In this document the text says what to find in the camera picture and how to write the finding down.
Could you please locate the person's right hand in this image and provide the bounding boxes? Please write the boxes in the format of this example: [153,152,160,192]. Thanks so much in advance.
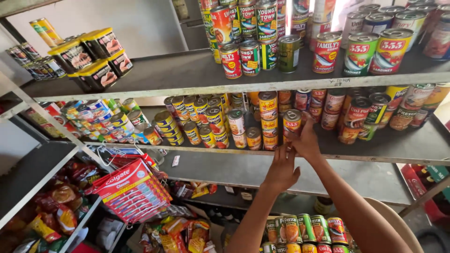
[289,118,323,163]

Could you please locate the person's left hand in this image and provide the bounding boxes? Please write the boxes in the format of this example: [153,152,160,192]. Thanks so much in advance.
[262,142,301,194]

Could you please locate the orange yellow label tin can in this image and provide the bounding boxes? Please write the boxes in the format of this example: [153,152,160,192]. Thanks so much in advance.
[283,109,302,145]

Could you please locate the stack of orange label cans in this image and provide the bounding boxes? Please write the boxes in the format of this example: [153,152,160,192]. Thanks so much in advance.
[258,91,279,151]

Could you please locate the small orange tin can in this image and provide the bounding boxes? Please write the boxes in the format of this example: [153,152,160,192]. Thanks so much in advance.
[246,127,263,151]

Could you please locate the white label tin can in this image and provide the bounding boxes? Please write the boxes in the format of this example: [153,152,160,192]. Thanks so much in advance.
[232,132,248,149]
[227,109,246,135]

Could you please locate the glass jar with label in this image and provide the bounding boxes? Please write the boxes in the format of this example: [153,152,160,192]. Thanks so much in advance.
[314,196,333,216]

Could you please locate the group of assorted food cans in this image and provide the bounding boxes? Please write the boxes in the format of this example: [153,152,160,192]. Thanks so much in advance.
[278,82,450,145]

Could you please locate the olive green tin can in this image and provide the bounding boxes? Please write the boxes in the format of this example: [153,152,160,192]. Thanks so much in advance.
[277,34,301,74]

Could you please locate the green label sardine can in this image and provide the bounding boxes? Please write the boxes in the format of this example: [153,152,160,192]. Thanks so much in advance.
[259,38,280,71]

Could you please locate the red fish label can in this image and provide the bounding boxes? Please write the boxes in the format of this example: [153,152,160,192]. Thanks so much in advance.
[312,31,343,74]

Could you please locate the tray of green red cans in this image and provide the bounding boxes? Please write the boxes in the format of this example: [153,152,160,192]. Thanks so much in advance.
[261,213,356,253]

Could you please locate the red green label can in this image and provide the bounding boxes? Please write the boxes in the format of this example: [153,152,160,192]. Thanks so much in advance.
[239,40,261,77]

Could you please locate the red label sardine can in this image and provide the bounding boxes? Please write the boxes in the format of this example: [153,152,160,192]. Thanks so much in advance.
[220,43,243,80]

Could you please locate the green tomato label can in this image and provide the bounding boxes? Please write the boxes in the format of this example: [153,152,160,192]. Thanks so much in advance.
[343,32,380,77]

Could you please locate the group of yellow label cans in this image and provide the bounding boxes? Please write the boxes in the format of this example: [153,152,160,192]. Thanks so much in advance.
[154,93,231,149]

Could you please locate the row of small sachet packets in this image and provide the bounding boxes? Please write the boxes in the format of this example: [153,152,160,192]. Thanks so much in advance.
[169,180,219,200]

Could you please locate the beige plastic chair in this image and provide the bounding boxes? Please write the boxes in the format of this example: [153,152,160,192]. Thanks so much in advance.
[364,197,425,253]

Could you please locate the red bottle crate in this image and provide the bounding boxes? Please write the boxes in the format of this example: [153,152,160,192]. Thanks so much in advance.
[400,163,450,223]

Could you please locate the stack of mixed sardine cans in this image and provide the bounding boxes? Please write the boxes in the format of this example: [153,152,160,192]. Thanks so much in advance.
[199,0,339,64]

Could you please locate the grey metal shelf rack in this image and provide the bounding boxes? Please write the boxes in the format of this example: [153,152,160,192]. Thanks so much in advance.
[0,46,450,253]

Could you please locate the green carton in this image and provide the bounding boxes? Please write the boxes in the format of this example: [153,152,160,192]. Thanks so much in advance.
[426,165,450,201]

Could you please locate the pile of yellow snack bags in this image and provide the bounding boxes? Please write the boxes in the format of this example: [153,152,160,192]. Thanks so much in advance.
[140,214,219,253]

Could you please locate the group of silver top cans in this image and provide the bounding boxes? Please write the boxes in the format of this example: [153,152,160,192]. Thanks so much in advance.
[343,0,450,61]

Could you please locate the red toothbrush card pack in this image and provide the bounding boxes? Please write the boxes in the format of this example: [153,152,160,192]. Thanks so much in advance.
[92,158,173,224]

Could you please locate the black tin with yellow lid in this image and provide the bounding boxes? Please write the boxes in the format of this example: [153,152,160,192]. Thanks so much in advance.
[107,49,134,77]
[80,27,123,59]
[78,59,120,93]
[48,39,93,74]
[67,72,85,93]

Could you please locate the heap of blue white cans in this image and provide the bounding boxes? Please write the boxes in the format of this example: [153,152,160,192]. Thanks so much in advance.
[60,98,163,146]

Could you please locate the white plastic packets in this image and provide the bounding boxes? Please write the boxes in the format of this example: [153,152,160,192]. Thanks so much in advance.
[94,217,125,251]

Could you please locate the stack of red flat packets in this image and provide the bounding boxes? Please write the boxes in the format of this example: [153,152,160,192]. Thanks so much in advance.
[20,101,82,140]

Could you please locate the heap of snack packets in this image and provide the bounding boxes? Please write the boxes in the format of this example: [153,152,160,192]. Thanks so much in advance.
[0,160,103,253]

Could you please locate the row of small dark cans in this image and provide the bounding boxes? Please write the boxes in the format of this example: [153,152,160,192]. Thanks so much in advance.
[5,42,67,81]

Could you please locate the tall yellow can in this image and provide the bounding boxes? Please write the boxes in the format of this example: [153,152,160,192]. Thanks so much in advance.
[29,18,64,48]

